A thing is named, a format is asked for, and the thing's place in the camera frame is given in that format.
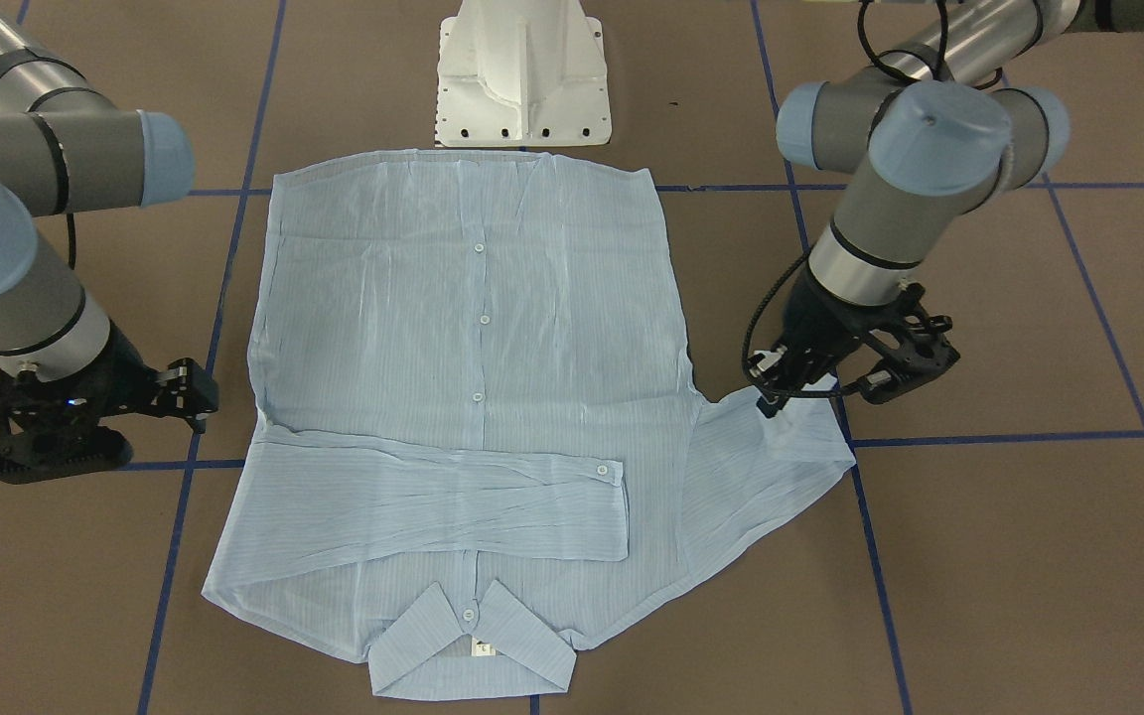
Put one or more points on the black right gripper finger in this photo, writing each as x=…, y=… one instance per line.
x=188, y=392

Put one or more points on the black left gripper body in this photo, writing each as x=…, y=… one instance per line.
x=816, y=320

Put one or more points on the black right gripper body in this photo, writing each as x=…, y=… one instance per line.
x=123, y=371

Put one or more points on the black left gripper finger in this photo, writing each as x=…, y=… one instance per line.
x=830, y=386
x=775, y=375

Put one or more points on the light blue button shirt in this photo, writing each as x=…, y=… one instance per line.
x=479, y=448

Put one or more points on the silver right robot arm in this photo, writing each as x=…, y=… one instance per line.
x=66, y=149

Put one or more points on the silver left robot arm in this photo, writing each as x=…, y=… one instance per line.
x=926, y=134

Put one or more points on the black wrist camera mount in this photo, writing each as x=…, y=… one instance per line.
x=912, y=346

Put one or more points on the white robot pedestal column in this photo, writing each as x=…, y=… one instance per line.
x=522, y=74

